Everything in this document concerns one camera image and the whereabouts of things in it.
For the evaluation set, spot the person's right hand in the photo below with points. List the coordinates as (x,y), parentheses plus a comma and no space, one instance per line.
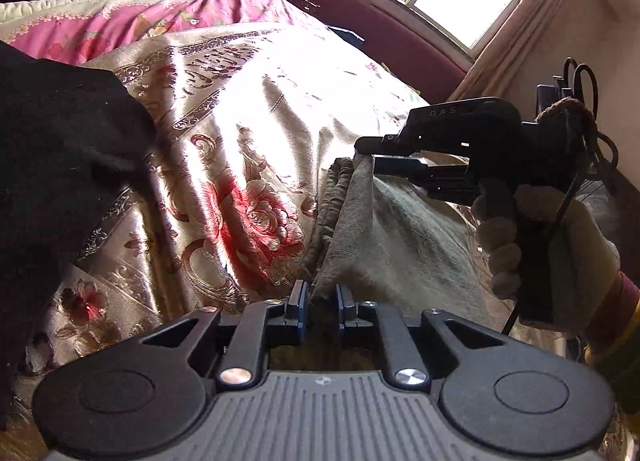
(585,266)

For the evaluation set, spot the pink floral quilt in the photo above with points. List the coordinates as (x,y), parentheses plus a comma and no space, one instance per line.
(150,21)

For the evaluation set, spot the beige curtain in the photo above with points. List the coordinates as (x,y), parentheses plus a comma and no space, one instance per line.
(530,26)

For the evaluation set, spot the golden floral satin bedspread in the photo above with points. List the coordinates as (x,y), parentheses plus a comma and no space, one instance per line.
(240,116)

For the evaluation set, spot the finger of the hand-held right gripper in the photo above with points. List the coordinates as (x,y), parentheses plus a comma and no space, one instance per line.
(380,143)
(420,171)

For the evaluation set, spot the blue cloth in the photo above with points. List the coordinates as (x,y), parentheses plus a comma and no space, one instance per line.
(347,33)

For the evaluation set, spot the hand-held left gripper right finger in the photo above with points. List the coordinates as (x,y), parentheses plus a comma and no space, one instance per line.
(343,303)

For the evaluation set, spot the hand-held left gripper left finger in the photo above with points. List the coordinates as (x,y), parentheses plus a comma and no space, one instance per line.
(299,306)

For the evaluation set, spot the black cloth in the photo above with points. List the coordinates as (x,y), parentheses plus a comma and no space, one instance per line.
(60,166)

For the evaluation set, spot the grey-green pants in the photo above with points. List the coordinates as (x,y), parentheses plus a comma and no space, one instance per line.
(400,241)

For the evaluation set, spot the person's right forearm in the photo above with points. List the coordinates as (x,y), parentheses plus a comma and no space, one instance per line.
(620,341)

